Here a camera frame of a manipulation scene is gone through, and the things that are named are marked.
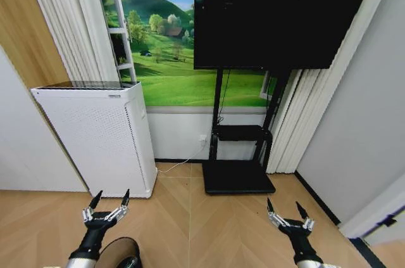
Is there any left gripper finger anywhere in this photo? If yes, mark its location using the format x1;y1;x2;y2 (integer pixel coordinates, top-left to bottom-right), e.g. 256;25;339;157
82;189;104;223
105;188;130;222

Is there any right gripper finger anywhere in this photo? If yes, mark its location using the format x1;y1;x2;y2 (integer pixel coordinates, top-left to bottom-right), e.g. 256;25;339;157
266;197;290;229
295;201;315;231

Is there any black television stand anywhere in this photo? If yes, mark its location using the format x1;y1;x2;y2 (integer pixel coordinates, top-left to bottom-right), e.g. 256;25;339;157
201;68;292;196

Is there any white air purifier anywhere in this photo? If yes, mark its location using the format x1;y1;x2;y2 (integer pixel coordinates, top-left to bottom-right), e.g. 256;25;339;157
30;80;158;199

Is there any black box on stand shelf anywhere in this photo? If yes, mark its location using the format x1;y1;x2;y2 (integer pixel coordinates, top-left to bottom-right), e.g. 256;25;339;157
216;124;265;142

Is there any white pleated curtain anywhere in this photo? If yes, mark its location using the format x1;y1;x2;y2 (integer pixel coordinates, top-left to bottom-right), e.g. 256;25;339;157
266;0;400;175
22;0;125;82

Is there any green landscape window mural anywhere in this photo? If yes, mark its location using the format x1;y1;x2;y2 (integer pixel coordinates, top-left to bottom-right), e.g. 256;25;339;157
91;0;279;108

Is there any black television screen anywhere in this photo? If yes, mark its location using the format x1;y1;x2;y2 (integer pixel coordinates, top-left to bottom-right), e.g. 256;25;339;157
193;0;382;70

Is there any white power cable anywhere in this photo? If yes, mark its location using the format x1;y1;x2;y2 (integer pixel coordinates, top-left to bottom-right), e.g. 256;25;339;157
156;142;205;174

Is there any black television cable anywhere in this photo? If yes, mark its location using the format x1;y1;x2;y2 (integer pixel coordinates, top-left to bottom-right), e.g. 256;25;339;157
216;68;232;123

